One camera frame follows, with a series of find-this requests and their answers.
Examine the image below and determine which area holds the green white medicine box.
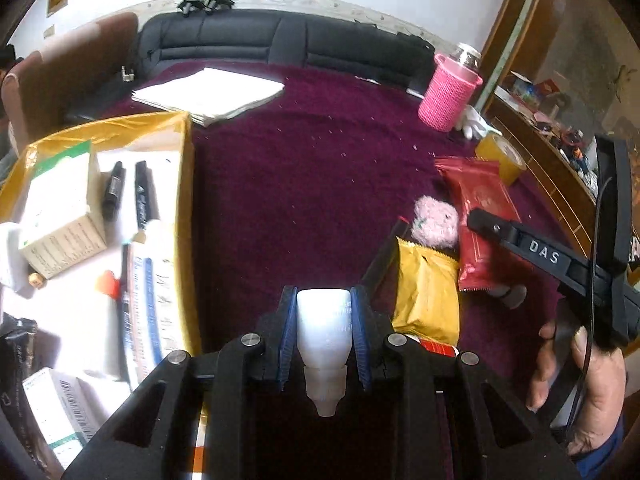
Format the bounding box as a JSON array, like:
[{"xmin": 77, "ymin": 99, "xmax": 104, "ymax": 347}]
[{"xmin": 18, "ymin": 141, "xmax": 107, "ymax": 280}]

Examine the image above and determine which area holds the clear zip pouch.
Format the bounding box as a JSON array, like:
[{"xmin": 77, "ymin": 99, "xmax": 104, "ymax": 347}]
[{"xmin": 360, "ymin": 217, "xmax": 409, "ymax": 297}]

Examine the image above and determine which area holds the pink plush toy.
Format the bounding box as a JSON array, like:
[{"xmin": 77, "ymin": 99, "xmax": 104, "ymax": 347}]
[{"xmin": 411, "ymin": 195, "xmax": 460, "ymax": 249}]

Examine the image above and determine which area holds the printed ruler card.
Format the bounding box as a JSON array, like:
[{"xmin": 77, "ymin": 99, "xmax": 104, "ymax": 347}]
[{"xmin": 120, "ymin": 242, "xmax": 181, "ymax": 390}]

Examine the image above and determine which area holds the brown armchair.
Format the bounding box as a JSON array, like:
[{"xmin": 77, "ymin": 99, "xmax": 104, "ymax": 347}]
[{"xmin": 1, "ymin": 12, "xmax": 139, "ymax": 154}]

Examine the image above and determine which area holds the white paper stack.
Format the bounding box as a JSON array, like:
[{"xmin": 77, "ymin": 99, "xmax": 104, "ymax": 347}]
[{"xmin": 131, "ymin": 67, "xmax": 285, "ymax": 127}]

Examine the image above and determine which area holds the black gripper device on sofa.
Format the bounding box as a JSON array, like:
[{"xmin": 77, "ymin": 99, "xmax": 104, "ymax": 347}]
[{"xmin": 178, "ymin": 0, "xmax": 206, "ymax": 16}]

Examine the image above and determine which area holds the gold cardboard tray box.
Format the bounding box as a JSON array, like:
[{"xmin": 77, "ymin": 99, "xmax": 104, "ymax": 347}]
[{"xmin": 1, "ymin": 112, "xmax": 201, "ymax": 386}]

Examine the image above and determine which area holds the black leather sofa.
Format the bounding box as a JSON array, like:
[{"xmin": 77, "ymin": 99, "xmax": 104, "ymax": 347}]
[{"xmin": 132, "ymin": 9, "xmax": 435, "ymax": 93}]

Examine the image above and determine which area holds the long black marker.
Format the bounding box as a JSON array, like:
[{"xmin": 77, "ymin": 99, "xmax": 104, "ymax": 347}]
[{"xmin": 132, "ymin": 160, "xmax": 150, "ymax": 243}]

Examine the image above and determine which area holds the white glove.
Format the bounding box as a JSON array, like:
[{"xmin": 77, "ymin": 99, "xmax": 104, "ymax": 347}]
[{"xmin": 454, "ymin": 105, "xmax": 501, "ymax": 140}]

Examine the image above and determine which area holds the red cap small bottle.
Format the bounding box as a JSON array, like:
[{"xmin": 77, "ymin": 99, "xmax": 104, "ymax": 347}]
[{"xmin": 486, "ymin": 285, "xmax": 527, "ymax": 309}]

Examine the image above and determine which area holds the white round pill bottle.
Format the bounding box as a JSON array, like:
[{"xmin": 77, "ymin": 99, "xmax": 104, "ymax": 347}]
[{"xmin": 296, "ymin": 288, "xmax": 352, "ymax": 417}]

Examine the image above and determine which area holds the black foil snack bag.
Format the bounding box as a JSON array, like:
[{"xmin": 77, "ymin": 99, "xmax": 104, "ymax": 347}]
[{"xmin": 1, "ymin": 313, "xmax": 42, "ymax": 467}]

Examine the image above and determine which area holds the yellow foil packet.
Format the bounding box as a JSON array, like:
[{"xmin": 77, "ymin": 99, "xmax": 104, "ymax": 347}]
[{"xmin": 392, "ymin": 238, "xmax": 460, "ymax": 347}]

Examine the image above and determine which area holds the orange cap glue bottle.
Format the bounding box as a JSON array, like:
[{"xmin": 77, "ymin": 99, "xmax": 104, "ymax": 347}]
[{"xmin": 96, "ymin": 270, "xmax": 120, "ymax": 301}]

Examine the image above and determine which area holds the cluttered wooden shelf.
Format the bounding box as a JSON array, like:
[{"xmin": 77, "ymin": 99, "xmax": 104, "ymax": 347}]
[{"xmin": 491, "ymin": 71, "xmax": 640, "ymax": 201}]

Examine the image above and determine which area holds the red foil snack pack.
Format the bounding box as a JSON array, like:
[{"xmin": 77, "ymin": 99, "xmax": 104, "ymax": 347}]
[{"xmin": 435, "ymin": 156, "xmax": 526, "ymax": 290}]

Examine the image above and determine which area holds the person's right hand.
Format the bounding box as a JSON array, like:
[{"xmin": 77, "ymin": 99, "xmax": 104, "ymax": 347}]
[{"xmin": 525, "ymin": 320, "xmax": 629, "ymax": 458}]

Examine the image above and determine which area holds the short black marker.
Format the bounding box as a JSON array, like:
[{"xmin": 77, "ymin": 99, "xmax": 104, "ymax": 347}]
[{"xmin": 101, "ymin": 162, "xmax": 126, "ymax": 221}]

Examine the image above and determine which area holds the white square plastic bottle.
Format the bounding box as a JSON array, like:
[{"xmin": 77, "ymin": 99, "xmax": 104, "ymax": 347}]
[{"xmin": 0, "ymin": 222, "xmax": 34, "ymax": 299}]

